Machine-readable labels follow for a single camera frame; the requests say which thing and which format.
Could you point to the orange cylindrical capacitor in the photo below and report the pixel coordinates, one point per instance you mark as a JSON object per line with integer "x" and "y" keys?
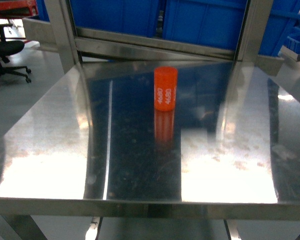
{"x": 165, "y": 88}

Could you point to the blue plastic bin right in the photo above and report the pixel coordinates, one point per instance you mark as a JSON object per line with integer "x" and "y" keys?
{"x": 211, "y": 23}

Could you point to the blue plastic bin left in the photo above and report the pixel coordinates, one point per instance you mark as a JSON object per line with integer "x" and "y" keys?
{"x": 134, "y": 17}

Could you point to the red metal table frame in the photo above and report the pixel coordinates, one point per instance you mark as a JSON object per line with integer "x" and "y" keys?
{"x": 18, "y": 8}

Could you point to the blue plastic bin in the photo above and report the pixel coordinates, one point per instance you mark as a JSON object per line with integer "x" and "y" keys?
{"x": 211, "y": 23}
{"x": 134, "y": 17}

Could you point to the black office chair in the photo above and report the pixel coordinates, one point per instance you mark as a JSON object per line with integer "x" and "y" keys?
{"x": 9, "y": 48}

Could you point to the stainless steel rack frame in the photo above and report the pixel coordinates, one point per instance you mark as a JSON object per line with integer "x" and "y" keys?
{"x": 72, "y": 42}

